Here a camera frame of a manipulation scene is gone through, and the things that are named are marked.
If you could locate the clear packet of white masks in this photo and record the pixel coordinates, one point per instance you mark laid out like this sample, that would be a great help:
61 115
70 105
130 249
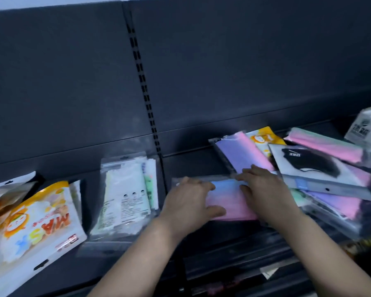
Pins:
123 197

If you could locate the white cardboard box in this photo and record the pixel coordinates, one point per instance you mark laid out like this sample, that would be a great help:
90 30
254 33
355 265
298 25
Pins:
368 126

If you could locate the person's left hand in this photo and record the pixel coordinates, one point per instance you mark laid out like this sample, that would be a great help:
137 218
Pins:
182 210

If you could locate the small yellow cartoon mask packet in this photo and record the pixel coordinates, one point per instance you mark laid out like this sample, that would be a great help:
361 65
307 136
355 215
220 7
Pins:
264 139

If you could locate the person's left thumb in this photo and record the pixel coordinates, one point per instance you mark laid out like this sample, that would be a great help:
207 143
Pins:
215 211

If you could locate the orange cartoon mask packet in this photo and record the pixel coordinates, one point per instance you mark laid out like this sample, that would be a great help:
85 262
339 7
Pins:
3 201

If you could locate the slotted shelf upright strip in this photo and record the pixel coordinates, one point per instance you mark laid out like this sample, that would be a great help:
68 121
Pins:
142 89

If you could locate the lilac pink mask packet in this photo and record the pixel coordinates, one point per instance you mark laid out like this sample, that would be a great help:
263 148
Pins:
340 204

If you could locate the pink green mask packet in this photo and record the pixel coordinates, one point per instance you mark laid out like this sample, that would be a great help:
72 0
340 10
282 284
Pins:
324 142

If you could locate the person's left forearm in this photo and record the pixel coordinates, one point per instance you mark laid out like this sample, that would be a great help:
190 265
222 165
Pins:
136 262

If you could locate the blue pink pastel mask packet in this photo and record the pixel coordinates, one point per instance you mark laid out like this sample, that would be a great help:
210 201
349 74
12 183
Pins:
232 201

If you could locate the person's right hand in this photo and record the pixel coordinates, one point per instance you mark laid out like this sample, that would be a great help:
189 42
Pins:
269 194

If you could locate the large yellow cartoon mask packet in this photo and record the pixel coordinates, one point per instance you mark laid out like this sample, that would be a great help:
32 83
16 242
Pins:
34 235

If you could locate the person's right thumb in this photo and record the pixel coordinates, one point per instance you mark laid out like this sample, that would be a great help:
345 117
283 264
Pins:
246 196

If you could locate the dark shelf edge rail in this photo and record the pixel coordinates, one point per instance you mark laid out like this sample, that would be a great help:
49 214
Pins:
250 262

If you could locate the black mask packet white card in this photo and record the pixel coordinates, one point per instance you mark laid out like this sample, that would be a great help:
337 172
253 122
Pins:
312 167

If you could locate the person's right forearm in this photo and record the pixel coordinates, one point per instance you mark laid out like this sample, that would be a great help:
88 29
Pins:
324 256

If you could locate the purple pink mask packet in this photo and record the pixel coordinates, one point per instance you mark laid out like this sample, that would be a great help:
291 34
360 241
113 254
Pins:
241 151

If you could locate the white shelf price label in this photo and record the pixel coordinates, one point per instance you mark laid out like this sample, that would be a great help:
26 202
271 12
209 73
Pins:
268 272

